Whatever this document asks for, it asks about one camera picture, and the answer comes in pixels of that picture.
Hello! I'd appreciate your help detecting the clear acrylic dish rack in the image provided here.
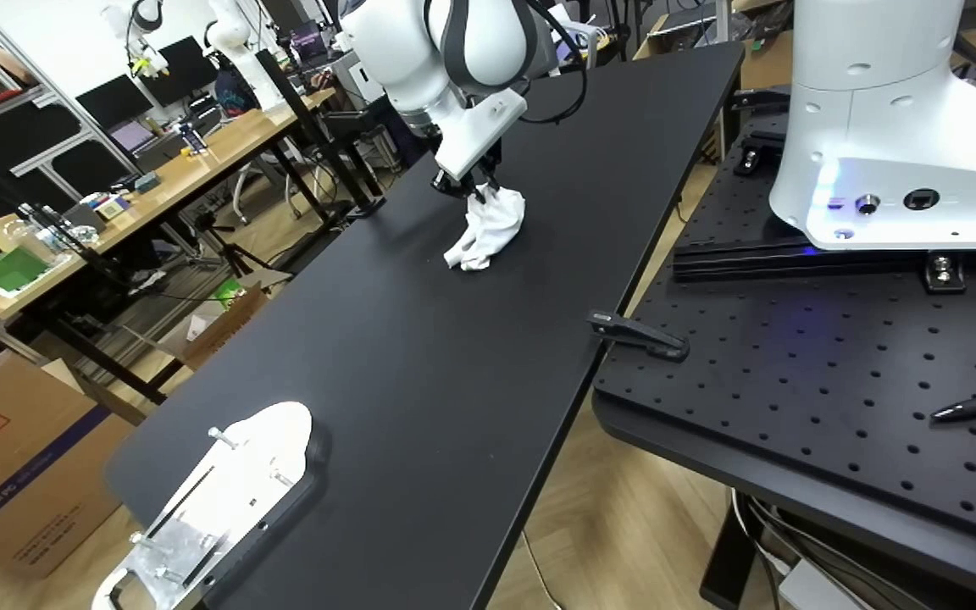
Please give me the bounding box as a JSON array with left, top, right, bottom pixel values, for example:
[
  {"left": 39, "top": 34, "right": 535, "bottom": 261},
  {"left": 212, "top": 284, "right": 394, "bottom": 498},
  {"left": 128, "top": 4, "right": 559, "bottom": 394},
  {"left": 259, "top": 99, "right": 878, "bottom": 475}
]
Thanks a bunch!
[{"left": 91, "top": 401, "right": 315, "bottom": 610}]

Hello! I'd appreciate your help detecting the black clamp lever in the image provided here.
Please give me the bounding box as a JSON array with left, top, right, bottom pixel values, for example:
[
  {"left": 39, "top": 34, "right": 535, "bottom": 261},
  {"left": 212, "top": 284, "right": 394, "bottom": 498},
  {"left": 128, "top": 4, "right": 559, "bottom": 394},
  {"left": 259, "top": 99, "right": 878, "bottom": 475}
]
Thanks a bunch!
[{"left": 590, "top": 310, "right": 692, "bottom": 359}]

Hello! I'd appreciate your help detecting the green object on desk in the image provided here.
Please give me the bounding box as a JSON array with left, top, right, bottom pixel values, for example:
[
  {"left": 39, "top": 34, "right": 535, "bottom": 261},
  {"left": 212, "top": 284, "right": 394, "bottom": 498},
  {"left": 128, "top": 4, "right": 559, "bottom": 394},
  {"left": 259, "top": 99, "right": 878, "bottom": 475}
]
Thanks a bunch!
[{"left": 0, "top": 247, "right": 48, "bottom": 292}]

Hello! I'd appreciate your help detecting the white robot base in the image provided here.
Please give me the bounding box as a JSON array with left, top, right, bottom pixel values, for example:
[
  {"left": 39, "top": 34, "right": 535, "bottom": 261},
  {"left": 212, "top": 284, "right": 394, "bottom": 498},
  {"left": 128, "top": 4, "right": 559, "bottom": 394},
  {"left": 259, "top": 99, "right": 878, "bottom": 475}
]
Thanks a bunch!
[{"left": 770, "top": 0, "right": 976, "bottom": 249}]

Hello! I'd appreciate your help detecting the black hanging stand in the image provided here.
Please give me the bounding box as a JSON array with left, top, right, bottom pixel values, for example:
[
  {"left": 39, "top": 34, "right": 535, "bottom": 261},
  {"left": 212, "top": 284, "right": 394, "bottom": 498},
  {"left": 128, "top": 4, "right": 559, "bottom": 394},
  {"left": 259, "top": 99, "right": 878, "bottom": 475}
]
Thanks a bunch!
[{"left": 256, "top": 52, "right": 383, "bottom": 217}]

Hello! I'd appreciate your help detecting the black perforated mounting board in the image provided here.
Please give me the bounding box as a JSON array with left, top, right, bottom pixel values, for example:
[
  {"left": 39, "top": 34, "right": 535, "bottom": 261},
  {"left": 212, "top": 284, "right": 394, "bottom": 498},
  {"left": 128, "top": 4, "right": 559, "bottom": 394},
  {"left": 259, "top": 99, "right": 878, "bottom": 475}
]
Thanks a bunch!
[{"left": 592, "top": 113, "right": 976, "bottom": 606}]

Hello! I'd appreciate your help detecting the cardboard box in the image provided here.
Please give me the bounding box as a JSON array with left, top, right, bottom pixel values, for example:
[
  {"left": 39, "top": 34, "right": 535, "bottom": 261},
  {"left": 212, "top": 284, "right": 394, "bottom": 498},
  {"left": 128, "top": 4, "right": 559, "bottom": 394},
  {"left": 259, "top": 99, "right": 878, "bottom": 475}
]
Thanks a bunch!
[{"left": 0, "top": 352, "right": 131, "bottom": 576}]

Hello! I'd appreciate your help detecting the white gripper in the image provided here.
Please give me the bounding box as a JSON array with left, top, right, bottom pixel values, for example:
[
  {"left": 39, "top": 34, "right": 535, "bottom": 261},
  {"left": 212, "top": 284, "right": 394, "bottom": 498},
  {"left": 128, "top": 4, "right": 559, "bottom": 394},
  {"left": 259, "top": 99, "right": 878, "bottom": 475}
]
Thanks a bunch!
[{"left": 430, "top": 91, "right": 527, "bottom": 187}]

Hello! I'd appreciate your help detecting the white cloth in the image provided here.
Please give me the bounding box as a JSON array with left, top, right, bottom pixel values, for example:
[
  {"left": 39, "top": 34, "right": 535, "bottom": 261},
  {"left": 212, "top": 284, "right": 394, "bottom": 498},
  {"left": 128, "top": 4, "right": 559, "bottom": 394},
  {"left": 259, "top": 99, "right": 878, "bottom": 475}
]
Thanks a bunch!
[{"left": 444, "top": 187, "right": 526, "bottom": 272}]

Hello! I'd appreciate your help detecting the wooden desk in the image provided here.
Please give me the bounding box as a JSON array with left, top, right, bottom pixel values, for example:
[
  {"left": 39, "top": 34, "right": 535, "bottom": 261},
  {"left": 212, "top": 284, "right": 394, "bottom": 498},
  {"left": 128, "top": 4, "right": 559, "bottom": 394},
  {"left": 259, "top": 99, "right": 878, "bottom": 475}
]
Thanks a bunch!
[{"left": 0, "top": 87, "right": 340, "bottom": 324}]

